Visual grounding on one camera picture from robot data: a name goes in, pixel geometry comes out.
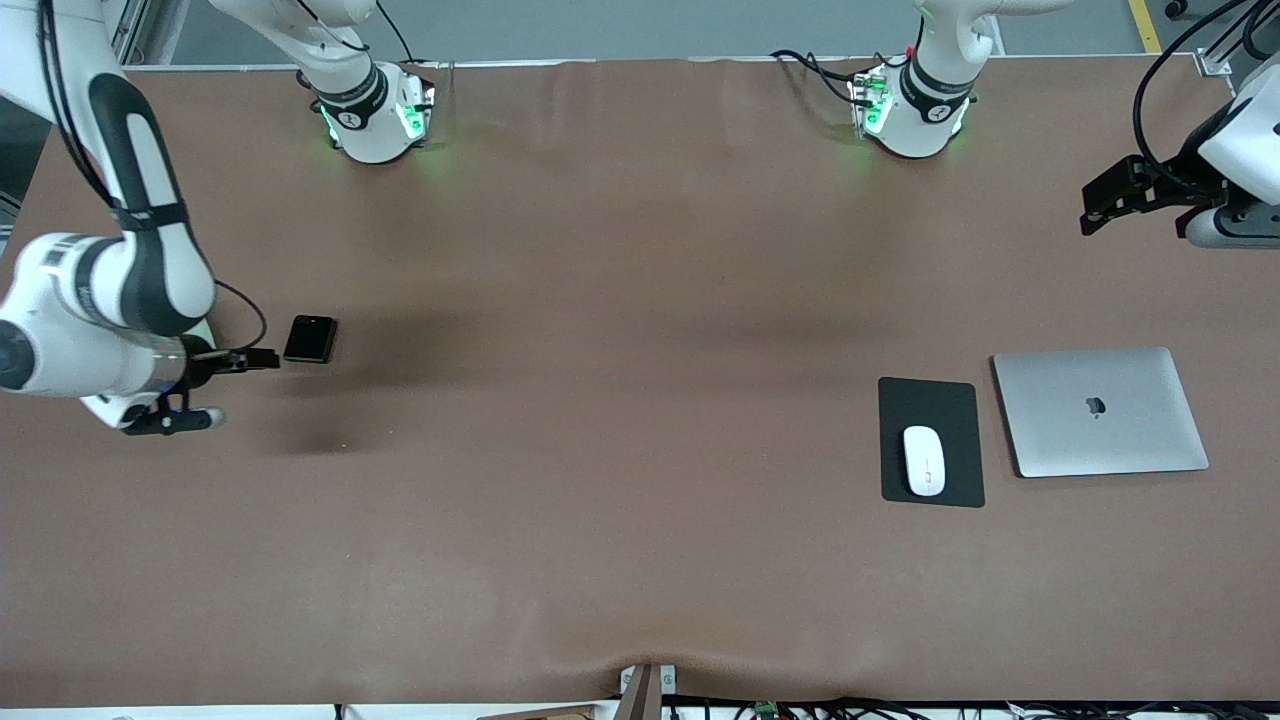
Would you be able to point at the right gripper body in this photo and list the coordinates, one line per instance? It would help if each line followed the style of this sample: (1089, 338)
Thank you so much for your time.
(207, 364)

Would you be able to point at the metal table edge bracket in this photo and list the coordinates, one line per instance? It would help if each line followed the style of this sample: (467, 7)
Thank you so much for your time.
(640, 692)

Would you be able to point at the silver closed laptop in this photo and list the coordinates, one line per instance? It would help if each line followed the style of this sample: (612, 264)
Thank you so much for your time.
(1100, 412)

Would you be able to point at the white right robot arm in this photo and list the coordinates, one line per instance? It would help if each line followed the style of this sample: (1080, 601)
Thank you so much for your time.
(60, 330)

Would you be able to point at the black smartphone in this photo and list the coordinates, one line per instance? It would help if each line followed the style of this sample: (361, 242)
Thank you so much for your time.
(310, 339)

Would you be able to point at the aluminium frame struts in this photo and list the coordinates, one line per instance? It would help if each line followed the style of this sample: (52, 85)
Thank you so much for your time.
(130, 30)

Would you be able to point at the aluminium frame corner post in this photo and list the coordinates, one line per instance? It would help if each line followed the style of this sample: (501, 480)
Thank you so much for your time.
(1212, 62)

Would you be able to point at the white computer mouse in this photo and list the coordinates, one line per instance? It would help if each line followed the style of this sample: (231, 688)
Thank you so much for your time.
(925, 460)

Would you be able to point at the brown table cover mat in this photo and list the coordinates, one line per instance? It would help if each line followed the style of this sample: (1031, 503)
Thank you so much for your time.
(640, 520)

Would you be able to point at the black caster wheel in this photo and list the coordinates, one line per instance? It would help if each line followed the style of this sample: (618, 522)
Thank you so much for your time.
(1177, 7)

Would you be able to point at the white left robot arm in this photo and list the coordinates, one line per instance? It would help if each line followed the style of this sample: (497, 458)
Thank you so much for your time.
(930, 90)

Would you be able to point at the black mouse pad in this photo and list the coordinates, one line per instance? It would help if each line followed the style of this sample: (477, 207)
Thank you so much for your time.
(910, 405)

